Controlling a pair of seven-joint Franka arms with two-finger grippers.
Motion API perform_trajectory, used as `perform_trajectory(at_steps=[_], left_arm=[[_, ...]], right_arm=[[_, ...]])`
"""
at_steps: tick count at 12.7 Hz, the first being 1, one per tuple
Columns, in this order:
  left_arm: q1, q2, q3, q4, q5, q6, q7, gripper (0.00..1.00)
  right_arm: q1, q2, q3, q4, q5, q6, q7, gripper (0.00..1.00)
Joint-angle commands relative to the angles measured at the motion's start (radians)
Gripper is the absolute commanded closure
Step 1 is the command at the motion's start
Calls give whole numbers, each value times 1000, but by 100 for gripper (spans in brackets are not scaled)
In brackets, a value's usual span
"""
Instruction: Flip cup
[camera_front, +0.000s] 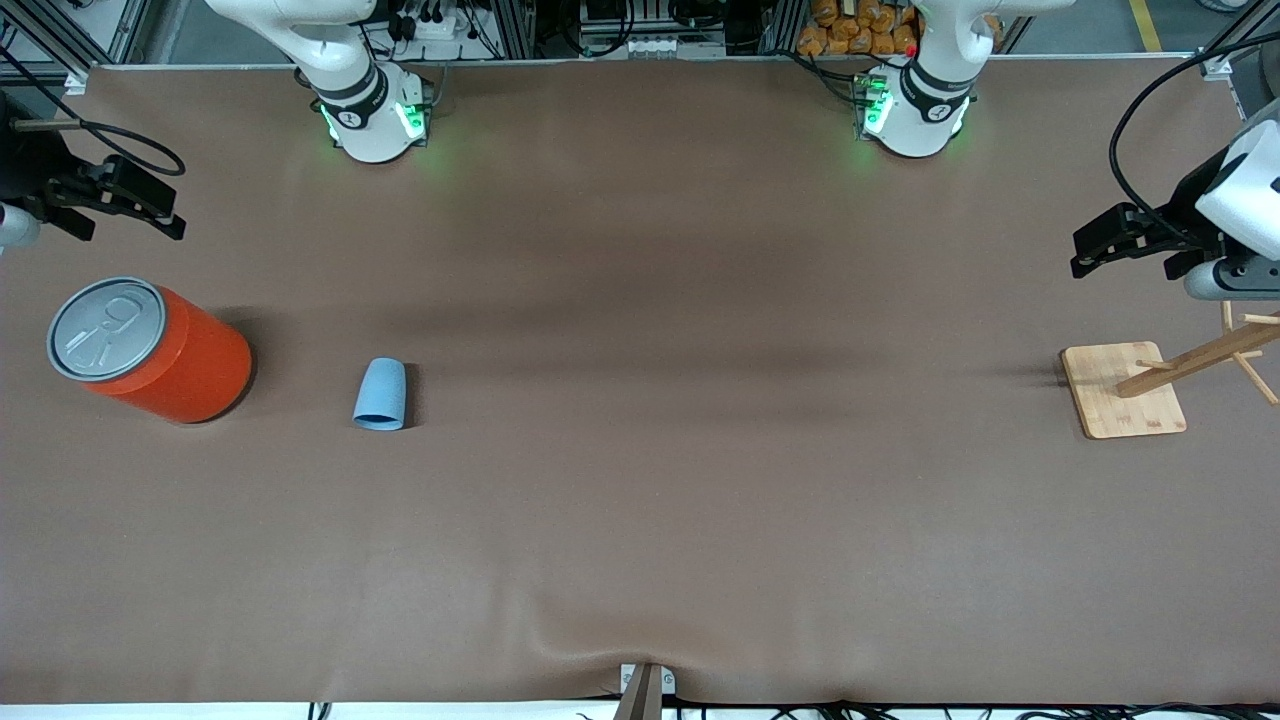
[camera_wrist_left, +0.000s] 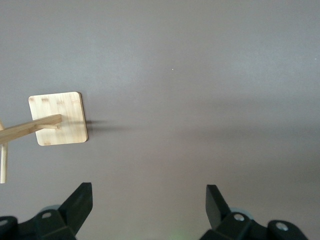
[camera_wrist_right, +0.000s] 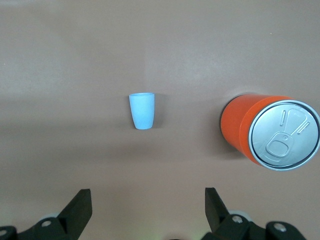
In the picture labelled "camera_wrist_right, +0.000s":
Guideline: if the light blue plastic cup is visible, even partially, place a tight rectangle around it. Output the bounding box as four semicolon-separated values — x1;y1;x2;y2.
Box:
128;92;156;130

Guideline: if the brown table mat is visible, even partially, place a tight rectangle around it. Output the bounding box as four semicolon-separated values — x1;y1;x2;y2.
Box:
0;0;320;240

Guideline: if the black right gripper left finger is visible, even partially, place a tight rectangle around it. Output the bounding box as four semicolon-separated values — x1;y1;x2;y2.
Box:
14;189;93;240

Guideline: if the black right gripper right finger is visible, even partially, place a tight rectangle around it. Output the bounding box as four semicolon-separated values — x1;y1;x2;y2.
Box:
204;187;266;240

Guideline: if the orange can with silver lid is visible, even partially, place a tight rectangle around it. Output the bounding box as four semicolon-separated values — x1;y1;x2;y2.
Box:
220;93;320;172

